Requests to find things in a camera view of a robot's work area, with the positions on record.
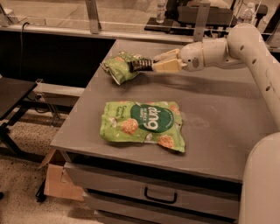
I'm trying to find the brown cardboard box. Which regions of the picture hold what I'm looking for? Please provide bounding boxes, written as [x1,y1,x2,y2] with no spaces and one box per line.
[38,149,84,201]

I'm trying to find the grey metal post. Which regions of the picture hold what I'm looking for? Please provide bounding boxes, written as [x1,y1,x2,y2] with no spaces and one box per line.
[193,2,210,42]
[85,0,101,34]

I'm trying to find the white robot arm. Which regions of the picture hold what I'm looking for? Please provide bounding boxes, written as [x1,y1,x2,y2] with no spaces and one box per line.
[152,24,280,224]

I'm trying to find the dark chocolate rxbar wrapper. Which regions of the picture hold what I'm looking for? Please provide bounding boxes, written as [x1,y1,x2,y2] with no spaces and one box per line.
[129,59,152,73]

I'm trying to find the green dang coconut chips bag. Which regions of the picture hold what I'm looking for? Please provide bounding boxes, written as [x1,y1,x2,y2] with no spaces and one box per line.
[100,101,186,153]

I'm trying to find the grey metal post left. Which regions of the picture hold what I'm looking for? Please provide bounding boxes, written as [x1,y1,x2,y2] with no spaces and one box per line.
[85,0,101,34]

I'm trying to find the lower grey drawer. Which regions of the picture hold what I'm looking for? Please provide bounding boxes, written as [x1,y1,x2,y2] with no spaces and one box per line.
[83,192,235,224]

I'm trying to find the grey metal post right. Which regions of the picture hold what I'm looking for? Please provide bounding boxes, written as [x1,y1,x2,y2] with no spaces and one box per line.
[193,2,210,42]

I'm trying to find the clear water bottle left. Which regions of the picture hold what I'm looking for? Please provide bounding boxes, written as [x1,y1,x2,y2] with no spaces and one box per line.
[156,0,166,24]

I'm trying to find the grey drawer with black handle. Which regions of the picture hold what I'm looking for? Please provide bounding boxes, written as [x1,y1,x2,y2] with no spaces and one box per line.
[64,163,239,222]

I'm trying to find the clear water bottle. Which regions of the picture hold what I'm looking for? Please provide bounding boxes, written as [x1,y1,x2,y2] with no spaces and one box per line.
[237,2,256,24]
[156,0,166,24]

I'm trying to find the clear water bottle right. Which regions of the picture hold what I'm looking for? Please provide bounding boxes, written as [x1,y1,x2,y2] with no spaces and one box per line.
[237,2,256,24]

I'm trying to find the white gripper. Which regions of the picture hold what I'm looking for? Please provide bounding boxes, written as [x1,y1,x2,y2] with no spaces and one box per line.
[151,42,204,73]

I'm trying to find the black side table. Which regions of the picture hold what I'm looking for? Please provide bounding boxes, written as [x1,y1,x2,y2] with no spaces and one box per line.
[0,77,37,156]

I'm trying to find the green jalapeno chip bag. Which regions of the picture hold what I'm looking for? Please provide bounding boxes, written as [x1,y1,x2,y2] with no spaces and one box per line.
[101,51,144,85]

